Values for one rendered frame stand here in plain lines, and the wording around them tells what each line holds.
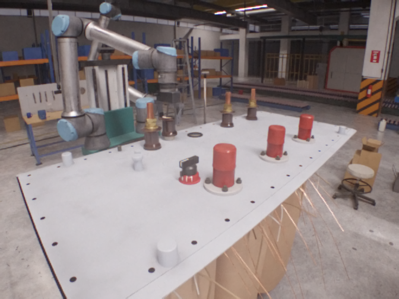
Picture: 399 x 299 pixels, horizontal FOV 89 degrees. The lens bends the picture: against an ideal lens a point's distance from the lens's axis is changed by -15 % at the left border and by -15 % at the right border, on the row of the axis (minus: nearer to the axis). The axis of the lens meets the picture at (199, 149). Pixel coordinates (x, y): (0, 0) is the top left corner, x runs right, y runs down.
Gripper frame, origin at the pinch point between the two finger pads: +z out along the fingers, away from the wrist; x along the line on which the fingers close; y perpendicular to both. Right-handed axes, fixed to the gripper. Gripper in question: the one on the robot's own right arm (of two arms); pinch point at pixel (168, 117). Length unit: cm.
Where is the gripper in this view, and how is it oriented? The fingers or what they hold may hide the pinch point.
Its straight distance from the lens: 117.3
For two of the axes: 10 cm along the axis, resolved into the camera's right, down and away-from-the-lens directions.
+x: 7.1, 2.5, -6.6
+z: 0.0, 9.4, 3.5
